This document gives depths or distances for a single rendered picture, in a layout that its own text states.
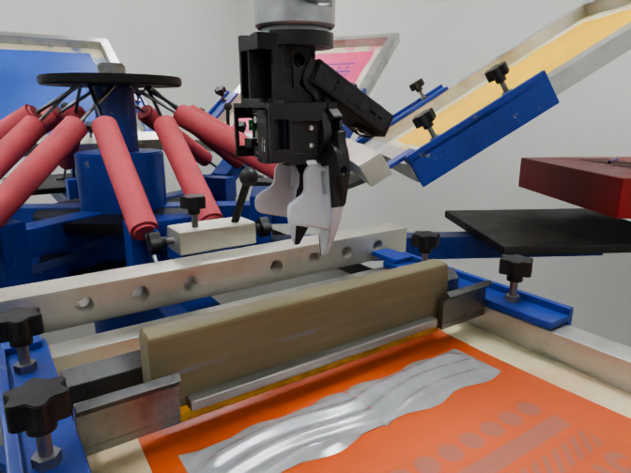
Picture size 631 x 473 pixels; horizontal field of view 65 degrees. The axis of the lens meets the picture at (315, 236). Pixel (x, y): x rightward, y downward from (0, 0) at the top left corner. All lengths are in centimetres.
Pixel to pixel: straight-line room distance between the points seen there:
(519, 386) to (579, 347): 9
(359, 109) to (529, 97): 58
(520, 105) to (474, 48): 193
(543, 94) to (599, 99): 151
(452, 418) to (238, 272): 36
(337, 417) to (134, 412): 19
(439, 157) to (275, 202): 52
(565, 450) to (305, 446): 23
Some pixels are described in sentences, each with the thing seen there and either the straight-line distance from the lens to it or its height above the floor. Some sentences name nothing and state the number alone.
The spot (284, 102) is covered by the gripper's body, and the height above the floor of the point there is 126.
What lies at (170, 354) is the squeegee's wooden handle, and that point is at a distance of 47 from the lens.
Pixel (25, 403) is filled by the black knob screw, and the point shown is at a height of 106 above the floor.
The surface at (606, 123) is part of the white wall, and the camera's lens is 255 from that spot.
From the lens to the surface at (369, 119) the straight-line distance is 52.
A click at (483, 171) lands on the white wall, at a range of 289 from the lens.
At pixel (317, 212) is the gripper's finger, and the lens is 48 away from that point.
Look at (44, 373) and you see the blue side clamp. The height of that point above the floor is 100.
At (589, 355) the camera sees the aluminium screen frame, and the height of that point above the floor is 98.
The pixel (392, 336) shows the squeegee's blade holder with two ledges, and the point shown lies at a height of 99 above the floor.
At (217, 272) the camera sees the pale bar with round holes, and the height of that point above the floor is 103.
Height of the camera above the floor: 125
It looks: 15 degrees down
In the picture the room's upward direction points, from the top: straight up
